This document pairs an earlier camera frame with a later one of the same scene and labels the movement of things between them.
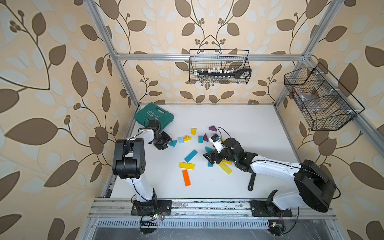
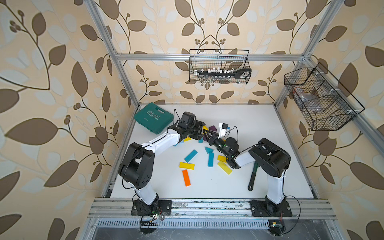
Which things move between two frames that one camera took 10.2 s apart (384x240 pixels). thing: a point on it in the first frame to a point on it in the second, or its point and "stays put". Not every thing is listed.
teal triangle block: (208, 150) stays put
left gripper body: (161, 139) to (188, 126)
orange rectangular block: (186, 178) stays put
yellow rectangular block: (187, 165) stays put
